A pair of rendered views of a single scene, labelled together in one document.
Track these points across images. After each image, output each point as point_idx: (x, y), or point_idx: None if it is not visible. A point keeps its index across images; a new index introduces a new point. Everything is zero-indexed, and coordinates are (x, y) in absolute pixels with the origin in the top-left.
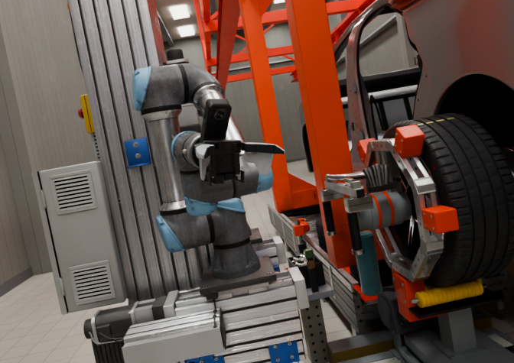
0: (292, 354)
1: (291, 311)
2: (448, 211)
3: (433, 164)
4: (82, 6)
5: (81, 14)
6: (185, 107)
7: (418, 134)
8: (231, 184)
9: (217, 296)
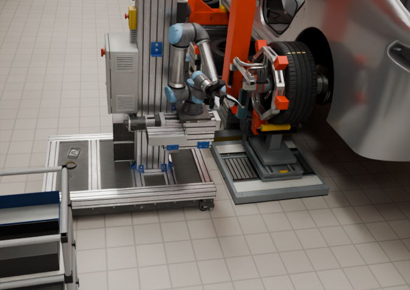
0: (206, 145)
1: (212, 130)
2: (285, 102)
3: (287, 77)
4: None
5: None
6: None
7: (285, 63)
8: None
9: (185, 122)
